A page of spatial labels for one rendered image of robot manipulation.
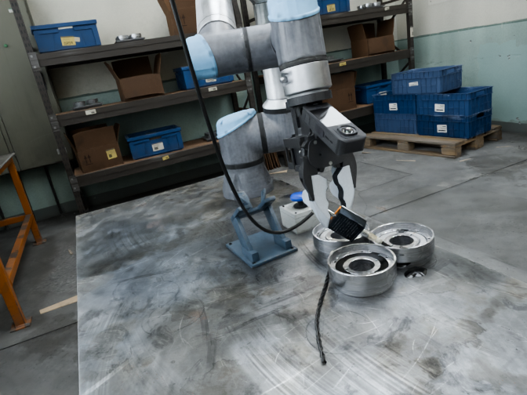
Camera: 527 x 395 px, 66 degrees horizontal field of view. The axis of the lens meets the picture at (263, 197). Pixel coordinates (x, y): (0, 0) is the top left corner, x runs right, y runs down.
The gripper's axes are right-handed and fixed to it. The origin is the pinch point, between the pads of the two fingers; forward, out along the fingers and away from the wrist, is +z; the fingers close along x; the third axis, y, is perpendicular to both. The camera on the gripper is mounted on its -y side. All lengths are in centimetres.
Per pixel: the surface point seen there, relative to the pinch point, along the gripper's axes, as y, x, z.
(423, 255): -6.5, -10.4, 8.5
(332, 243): 4.0, -0.6, 5.6
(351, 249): 0.8, -2.1, 6.5
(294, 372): -14.4, 17.9, 12.1
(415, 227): 0.1, -15.3, 6.4
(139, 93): 340, -17, -62
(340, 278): -5.4, 4.4, 7.5
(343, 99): 352, -242, -18
